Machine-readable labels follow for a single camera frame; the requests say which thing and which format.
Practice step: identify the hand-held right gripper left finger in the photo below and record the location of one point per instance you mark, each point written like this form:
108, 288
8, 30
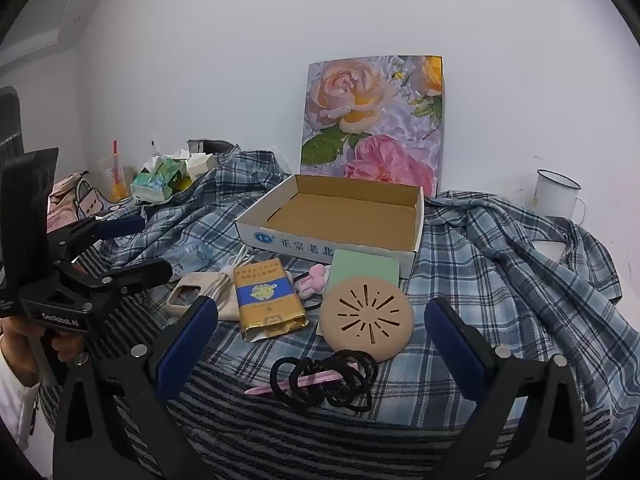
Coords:
187, 340

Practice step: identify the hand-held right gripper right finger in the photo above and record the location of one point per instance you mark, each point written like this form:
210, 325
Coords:
455, 345

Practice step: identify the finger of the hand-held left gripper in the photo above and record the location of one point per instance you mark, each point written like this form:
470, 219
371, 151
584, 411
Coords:
122, 226
145, 272

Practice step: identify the beige phone case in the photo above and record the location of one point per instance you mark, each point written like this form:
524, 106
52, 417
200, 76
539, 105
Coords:
172, 307

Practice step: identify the blue face mask packet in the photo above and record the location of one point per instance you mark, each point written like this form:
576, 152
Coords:
192, 255

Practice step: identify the gold packet with blue label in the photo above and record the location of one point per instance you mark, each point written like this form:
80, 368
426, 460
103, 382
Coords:
270, 310

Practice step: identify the pink hair clip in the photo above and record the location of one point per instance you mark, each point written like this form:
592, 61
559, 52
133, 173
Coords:
260, 390

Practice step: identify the beige round perforated pad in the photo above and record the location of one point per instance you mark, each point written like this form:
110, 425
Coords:
365, 340

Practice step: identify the cardboard box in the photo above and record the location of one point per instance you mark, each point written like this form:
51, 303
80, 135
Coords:
340, 210

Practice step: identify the person's left hand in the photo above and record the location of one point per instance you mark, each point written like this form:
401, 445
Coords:
12, 342

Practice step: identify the pink cartoon bag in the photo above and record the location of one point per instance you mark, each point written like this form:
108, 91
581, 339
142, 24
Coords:
85, 200

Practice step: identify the drink cup with red straw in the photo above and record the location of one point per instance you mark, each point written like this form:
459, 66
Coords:
112, 175

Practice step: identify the green tissue pack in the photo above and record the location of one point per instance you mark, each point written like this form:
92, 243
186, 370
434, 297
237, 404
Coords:
155, 180

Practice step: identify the black ribbed object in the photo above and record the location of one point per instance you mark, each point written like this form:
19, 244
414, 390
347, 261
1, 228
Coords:
10, 125

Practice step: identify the light blue plaid shirt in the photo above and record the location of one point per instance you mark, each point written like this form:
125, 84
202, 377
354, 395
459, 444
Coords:
500, 270

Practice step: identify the dark blue plaid shirt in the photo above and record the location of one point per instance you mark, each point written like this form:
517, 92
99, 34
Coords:
210, 200

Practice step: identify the small white box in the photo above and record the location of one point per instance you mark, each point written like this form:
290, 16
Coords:
202, 165

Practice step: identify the white enamel mug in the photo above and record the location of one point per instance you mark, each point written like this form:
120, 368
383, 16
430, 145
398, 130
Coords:
555, 195

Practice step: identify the floral printed poster board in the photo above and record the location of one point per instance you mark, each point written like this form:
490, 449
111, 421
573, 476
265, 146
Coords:
370, 120

